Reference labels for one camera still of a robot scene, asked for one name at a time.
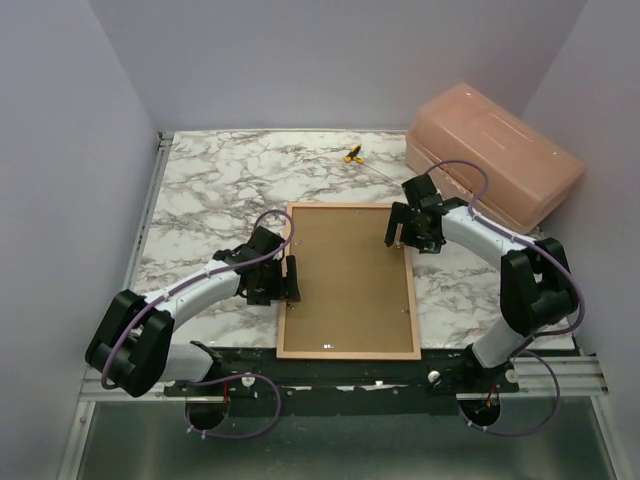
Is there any pink wooden picture frame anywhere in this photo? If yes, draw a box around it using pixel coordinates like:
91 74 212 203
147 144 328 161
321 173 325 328
275 201 423 361

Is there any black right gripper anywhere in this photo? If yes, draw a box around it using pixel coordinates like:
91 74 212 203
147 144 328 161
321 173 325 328
385 202 442 255

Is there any pink translucent plastic box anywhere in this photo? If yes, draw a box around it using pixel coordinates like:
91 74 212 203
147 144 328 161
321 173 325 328
405 83 586 234

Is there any brown frame backing board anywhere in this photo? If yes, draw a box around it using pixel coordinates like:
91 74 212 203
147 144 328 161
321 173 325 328
282 206 415 353

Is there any aluminium extrusion frame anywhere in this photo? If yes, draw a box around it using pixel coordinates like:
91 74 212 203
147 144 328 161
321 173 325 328
54 130 191 480

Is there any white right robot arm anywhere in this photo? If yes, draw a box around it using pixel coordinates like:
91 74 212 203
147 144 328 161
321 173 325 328
384 174 579 392

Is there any yellow black T-handle hex key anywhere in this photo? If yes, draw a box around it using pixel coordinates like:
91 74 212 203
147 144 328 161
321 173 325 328
344 144 398 184

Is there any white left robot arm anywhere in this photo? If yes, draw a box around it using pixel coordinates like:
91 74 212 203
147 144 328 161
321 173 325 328
85 226 300 398

